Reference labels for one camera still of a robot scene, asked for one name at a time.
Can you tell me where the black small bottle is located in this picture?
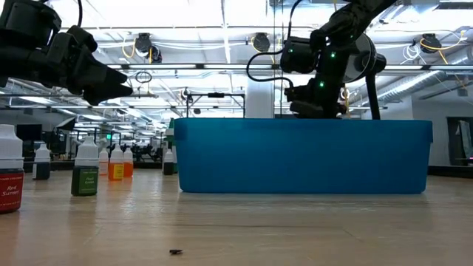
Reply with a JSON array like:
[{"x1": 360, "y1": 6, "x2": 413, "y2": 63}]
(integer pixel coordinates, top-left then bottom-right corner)
[{"x1": 163, "y1": 149, "x2": 175, "y2": 176}]

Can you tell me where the fruit green small bottle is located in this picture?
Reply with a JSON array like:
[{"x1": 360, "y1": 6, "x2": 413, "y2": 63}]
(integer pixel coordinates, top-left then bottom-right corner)
[{"x1": 70, "y1": 135, "x2": 100, "y2": 197}]

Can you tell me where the black framed window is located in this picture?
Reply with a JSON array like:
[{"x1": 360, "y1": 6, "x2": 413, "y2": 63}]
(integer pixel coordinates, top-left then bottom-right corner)
[{"x1": 446, "y1": 117, "x2": 473, "y2": 167}]

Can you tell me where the black metal frame stand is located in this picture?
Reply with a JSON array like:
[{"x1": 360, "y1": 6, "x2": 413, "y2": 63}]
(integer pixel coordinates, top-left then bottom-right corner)
[{"x1": 186, "y1": 92, "x2": 246, "y2": 119}]

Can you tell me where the red sunset small bottle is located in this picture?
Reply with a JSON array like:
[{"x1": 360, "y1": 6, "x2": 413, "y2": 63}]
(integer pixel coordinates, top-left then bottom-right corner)
[{"x1": 0, "y1": 124, "x2": 25, "y2": 214}]

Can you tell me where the dark blue small bottle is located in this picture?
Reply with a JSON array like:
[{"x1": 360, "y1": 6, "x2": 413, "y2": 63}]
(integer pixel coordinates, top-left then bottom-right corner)
[{"x1": 32, "y1": 143, "x2": 52, "y2": 181}]

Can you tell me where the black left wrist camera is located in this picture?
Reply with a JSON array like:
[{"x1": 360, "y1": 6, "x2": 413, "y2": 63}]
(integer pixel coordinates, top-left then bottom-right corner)
[{"x1": 66, "y1": 24, "x2": 99, "y2": 55}]

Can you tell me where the long ceiling light bar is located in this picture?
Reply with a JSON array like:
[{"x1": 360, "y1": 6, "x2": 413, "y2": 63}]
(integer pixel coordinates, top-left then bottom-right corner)
[{"x1": 106, "y1": 62, "x2": 473, "y2": 72}]

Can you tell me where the black angled light panel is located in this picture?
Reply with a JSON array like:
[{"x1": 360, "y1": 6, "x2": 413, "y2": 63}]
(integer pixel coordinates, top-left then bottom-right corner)
[{"x1": 55, "y1": 117, "x2": 77, "y2": 131}]

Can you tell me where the silver ventilation duct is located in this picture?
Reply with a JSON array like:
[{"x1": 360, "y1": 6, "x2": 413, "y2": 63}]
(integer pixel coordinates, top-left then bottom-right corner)
[{"x1": 349, "y1": 55, "x2": 473, "y2": 108}]

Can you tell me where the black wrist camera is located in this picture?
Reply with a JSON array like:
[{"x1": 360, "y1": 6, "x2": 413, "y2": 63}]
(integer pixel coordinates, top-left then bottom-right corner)
[
  {"x1": 66, "y1": 24, "x2": 99, "y2": 55},
  {"x1": 284, "y1": 83, "x2": 322, "y2": 103}
]

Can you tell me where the grey ceiling pipe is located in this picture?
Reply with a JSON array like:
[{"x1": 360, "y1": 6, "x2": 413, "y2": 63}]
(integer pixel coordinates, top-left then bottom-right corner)
[{"x1": 0, "y1": 91, "x2": 160, "y2": 99}]

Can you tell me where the blue plastic bin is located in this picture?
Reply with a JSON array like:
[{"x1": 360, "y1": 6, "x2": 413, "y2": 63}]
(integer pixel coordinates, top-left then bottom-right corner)
[{"x1": 173, "y1": 117, "x2": 434, "y2": 195}]

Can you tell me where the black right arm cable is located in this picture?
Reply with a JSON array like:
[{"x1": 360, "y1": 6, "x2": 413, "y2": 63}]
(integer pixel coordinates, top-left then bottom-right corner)
[{"x1": 246, "y1": 0, "x2": 301, "y2": 89}]

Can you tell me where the black lamp post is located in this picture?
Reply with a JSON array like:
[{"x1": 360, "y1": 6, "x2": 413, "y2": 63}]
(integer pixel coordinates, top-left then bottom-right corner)
[{"x1": 364, "y1": 73, "x2": 381, "y2": 120}]

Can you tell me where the black ceiling cable reel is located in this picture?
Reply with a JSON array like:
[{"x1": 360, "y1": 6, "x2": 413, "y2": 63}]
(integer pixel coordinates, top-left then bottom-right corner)
[
  {"x1": 421, "y1": 33, "x2": 443, "y2": 55},
  {"x1": 135, "y1": 32, "x2": 163, "y2": 64},
  {"x1": 253, "y1": 32, "x2": 271, "y2": 52}
]

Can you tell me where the pale orange small bottle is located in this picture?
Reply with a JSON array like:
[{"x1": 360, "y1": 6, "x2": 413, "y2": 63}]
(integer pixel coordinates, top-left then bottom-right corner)
[{"x1": 98, "y1": 148, "x2": 110, "y2": 176}]

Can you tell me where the black monitor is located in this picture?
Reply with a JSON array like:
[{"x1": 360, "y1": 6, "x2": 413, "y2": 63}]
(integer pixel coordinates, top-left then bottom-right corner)
[{"x1": 16, "y1": 123, "x2": 43, "y2": 141}]

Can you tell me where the black hanging cable loop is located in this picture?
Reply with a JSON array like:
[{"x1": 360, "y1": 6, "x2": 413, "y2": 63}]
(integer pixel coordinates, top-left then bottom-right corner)
[{"x1": 135, "y1": 69, "x2": 153, "y2": 84}]

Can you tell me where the yellow label small bottle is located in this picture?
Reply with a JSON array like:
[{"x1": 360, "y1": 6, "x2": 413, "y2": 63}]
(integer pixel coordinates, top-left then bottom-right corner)
[{"x1": 108, "y1": 143, "x2": 125, "y2": 182}]

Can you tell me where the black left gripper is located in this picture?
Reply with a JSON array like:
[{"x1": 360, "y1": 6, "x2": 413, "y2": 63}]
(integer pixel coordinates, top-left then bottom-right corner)
[{"x1": 40, "y1": 35, "x2": 134, "y2": 106}]

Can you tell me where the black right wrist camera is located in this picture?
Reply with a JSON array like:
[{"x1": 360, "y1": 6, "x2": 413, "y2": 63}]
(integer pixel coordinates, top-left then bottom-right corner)
[{"x1": 284, "y1": 83, "x2": 322, "y2": 103}]

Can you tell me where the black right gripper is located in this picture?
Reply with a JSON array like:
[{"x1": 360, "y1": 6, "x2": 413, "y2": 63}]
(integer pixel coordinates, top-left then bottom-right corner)
[{"x1": 290, "y1": 73, "x2": 350, "y2": 119}]

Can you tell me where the white round disc lamp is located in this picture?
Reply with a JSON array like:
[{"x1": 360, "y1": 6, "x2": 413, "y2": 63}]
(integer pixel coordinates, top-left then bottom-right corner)
[{"x1": 341, "y1": 32, "x2": 387, "y2": 84}]

